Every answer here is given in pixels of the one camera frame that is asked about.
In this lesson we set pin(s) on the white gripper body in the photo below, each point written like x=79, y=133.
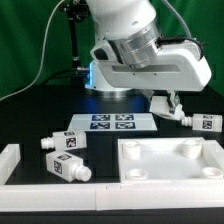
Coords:
x=176, y=67

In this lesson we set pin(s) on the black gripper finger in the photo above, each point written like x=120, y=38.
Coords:
x=173, y=101
x=147, y=93

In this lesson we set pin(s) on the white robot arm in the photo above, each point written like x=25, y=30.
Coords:
x=130, y=52

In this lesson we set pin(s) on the white marker sheet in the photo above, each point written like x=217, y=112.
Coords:
x=113, y=122

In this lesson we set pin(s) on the white U-shaped fence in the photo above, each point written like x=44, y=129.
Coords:
x=155, y=194

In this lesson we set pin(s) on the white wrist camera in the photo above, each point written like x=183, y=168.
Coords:
x=102, y=51

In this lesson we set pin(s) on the black camera stand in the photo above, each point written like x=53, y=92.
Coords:
x=76, y=11

